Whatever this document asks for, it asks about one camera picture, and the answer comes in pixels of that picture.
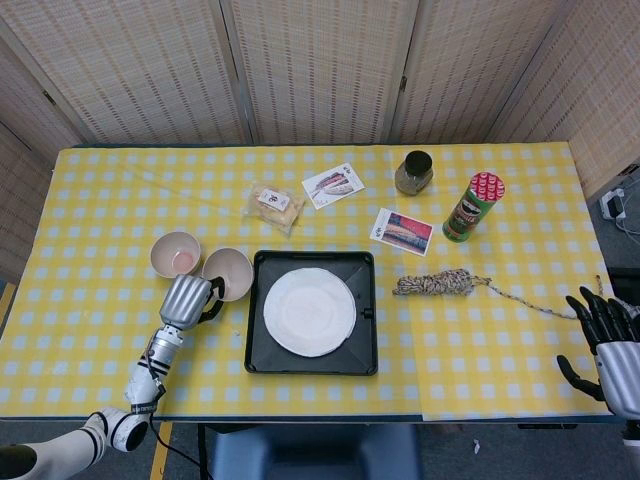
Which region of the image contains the silver and black left hand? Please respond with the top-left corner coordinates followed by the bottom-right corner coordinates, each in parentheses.
top-left (158, 273), bottom-right (226, 331)

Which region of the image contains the silver and black right hand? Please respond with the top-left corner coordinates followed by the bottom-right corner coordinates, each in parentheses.
top-left (556, 284), bottom-right (640, 417)

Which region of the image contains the beige bowl with pink stain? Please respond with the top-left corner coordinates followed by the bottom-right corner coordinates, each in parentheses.
top-left (150, 230), bottom-right (204, 279)

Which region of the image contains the plain beige bowl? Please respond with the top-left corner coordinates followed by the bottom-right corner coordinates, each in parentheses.
top-left (202, 247), bottom-right (255, 303)

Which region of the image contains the white paper plate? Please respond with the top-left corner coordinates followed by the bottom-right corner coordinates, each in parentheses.
top-left (262, 268), bottom-right (358, 359)

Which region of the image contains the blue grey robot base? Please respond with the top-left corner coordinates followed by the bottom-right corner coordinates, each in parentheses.
top-left (207, 424), bottom-right (424, 480)

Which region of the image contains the black square plastic tray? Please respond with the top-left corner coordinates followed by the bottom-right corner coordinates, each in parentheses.
top-left (243, 249), bottom-right (380, 377)

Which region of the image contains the yellow checkered tablecloth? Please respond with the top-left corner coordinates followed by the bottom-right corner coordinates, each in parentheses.
top-left (0, 144), bottom-right (616, 421)

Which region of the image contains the clear bag of cookies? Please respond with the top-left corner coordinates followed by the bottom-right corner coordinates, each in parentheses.
top-left (242, 182), bottom-right (306, 237)

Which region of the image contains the white power adapter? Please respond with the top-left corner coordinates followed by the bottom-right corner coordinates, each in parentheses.
top-left (599, 188), bottom-right (629, 221)

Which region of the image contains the white postcard with drawing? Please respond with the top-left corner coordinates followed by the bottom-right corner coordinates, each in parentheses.
top-left (301, 163), bottom-right (366, 210)

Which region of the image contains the green Pringles can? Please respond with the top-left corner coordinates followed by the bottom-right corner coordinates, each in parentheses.
top-left (441, 171), bottom-right (506, 245)

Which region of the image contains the postcard with red blue picture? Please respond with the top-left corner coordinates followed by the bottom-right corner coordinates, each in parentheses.
top-left (368, 207), bottom-right (434, 257)

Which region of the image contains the glass jar with black lid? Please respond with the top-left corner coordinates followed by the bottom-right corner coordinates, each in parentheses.
top-left (394, 150), bottom-right (435, 197)

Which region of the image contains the beige woven folding screen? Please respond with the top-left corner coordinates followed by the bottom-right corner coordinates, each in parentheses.
top-left (0, 0), bottom-right (640, 286)

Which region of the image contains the black and white rope bundle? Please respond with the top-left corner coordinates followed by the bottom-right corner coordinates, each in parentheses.
top-left (391, 268), bottom-right (604, 321)

